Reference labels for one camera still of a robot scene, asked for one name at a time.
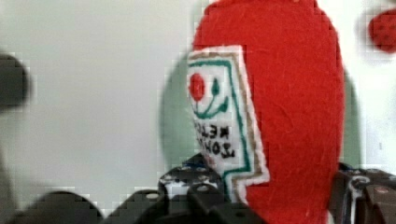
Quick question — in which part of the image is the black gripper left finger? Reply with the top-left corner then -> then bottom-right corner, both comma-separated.
102,154 -> 267,224

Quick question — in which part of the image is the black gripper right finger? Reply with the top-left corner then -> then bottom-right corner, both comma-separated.
329,163 -> 396,224

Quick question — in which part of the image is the red felt ketchup bottle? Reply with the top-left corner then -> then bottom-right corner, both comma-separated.
187,0 -> 345,224

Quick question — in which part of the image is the small red felt strawberry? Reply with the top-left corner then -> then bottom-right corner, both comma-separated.
368,8 -> 396,53

